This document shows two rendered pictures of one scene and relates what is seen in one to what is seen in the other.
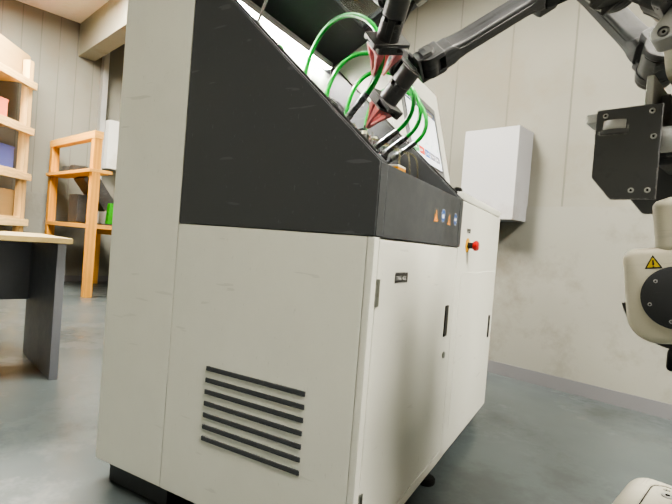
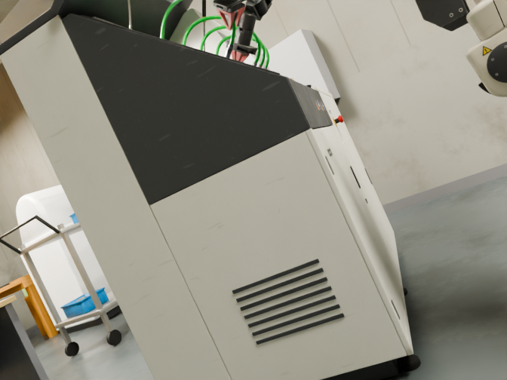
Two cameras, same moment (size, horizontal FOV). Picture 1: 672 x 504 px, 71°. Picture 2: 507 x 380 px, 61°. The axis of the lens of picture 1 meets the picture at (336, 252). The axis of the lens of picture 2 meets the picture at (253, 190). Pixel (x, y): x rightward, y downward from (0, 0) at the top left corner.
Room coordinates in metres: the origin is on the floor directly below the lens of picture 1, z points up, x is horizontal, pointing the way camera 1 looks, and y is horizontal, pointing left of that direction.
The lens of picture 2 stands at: (-0.19, 0.37, 0.74)
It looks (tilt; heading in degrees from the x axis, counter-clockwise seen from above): 2 degrees down; 349
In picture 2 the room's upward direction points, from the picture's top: 25 degrees counter-clockwise
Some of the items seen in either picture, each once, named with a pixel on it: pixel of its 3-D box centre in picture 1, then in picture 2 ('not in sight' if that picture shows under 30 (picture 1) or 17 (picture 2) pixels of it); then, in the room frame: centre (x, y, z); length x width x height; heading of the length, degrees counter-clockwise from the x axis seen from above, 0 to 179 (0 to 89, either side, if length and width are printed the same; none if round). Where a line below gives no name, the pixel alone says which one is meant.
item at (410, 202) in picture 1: (422, 213); (309, 108); (1.30, -0.23, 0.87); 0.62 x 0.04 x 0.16; 151
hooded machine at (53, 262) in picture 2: not in sight; (71, 254); (4.99, 1.57, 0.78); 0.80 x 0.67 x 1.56; 46
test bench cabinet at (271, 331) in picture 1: (325, 365); (297, 252); (1.43, 0.01, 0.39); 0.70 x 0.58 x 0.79; 151
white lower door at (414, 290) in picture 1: (415, 367); (362, 212); (1.29, -0.24, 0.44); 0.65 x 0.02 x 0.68; 151
